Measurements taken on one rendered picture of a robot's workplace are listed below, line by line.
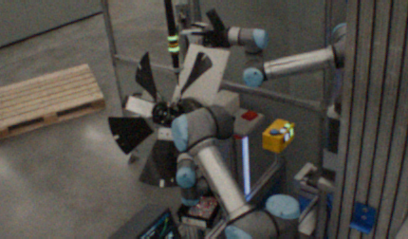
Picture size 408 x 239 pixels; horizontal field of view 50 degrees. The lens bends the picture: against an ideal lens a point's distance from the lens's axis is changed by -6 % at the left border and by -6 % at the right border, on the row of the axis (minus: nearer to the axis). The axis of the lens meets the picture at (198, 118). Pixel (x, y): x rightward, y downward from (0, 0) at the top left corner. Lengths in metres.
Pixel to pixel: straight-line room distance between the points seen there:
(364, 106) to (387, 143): 0.13
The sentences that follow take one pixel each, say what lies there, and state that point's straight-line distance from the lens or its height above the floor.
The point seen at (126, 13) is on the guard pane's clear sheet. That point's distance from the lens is 3.30.
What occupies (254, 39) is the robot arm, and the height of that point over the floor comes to 1.65.
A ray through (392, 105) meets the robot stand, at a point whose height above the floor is 1.67.
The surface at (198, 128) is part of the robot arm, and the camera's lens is 1.58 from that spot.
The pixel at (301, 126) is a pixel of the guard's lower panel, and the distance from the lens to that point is 2.78.
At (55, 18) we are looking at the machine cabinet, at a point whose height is 0.19.
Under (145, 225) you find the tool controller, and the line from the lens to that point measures 1.58.
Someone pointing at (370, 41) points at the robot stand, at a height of 1.85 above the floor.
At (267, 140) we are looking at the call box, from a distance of 2.28.
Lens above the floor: 2.34
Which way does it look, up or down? 32 degrees down
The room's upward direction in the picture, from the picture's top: 7 degrees counter-clockwise
